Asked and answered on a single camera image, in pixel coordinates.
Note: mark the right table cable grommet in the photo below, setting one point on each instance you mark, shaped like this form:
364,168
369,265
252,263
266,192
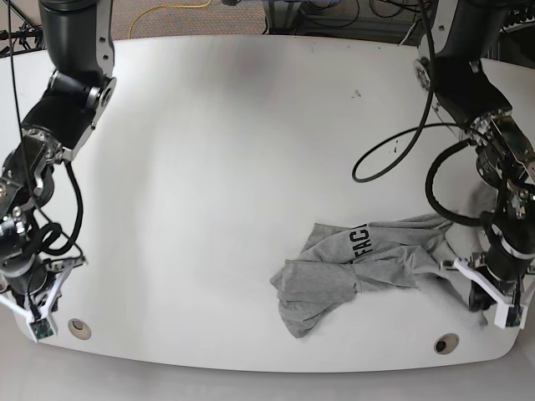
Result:
446,344

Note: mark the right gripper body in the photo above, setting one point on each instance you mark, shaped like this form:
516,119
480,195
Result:
30,286

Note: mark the black tripod legs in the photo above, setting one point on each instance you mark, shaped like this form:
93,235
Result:
20,33

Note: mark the grey T-shirt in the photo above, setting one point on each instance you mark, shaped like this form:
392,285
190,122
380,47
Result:
337,263

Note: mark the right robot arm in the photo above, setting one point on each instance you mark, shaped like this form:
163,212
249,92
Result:
77,36

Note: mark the table cable grommet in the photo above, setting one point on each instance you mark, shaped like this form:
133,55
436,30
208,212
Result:
79,329
446,344

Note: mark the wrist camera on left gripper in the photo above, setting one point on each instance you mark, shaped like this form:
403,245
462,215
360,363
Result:
509,316

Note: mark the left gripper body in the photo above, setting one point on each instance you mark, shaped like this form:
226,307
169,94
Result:
476,269

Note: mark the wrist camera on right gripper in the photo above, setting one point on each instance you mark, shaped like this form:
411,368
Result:
41,329

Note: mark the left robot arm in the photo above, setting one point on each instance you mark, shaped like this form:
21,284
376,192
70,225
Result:
450,68

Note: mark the left table cable grommet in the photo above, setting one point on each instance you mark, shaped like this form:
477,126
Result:
79,329

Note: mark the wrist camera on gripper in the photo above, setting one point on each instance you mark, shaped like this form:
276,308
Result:
509,316
41,329

